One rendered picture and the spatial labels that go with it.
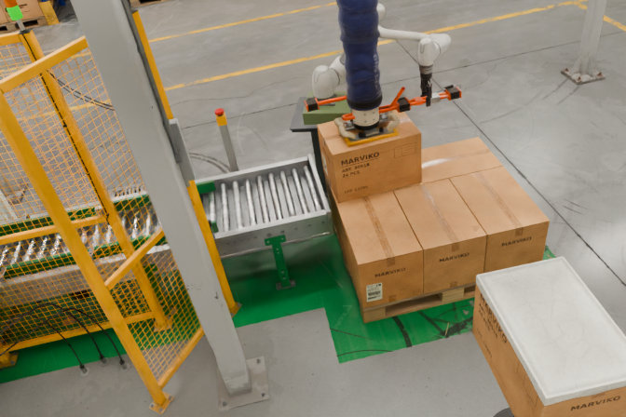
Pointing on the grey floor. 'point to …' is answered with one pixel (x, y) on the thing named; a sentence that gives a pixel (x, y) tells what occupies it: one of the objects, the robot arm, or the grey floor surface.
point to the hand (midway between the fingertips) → (426, 100)
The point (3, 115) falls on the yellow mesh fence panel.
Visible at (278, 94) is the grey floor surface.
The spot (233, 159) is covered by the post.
